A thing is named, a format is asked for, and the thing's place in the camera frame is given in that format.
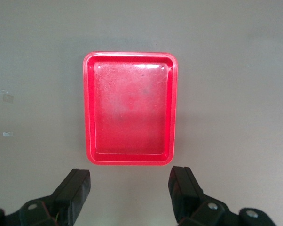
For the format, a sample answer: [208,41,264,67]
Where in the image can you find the red plastic tray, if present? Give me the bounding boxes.
[82,51,179,166]

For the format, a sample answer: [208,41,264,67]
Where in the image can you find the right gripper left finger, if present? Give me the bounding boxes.
[18,168,91,226]

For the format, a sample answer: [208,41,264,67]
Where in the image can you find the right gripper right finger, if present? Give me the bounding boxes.
[167,166,230,226]

